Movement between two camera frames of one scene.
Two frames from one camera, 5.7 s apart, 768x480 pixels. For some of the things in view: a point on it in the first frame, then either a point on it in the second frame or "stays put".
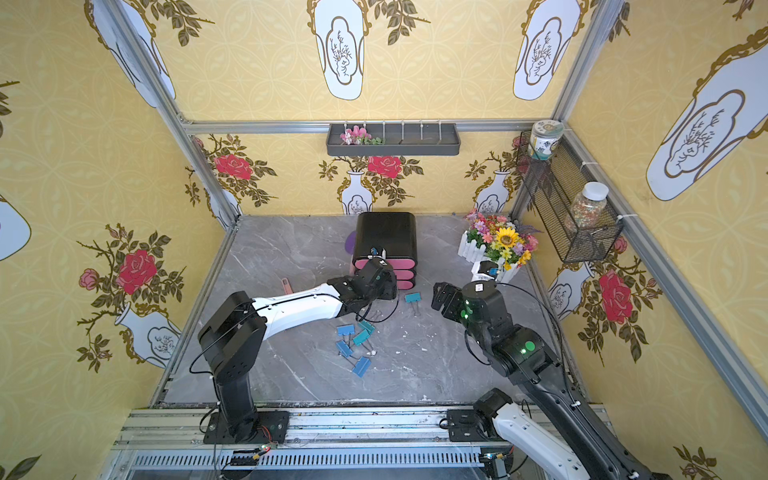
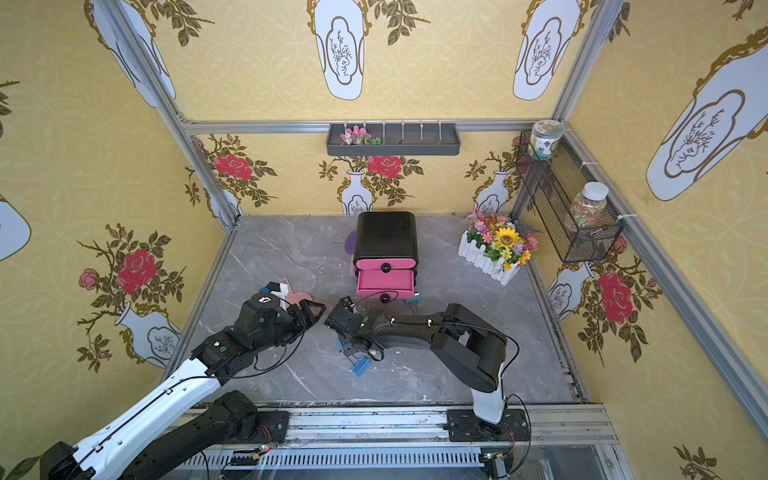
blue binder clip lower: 362,365 stays put
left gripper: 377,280 to 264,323
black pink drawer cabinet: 396,233 stays put
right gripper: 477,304 to 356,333
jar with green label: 544,134 stays put
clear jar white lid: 587,207 stays put
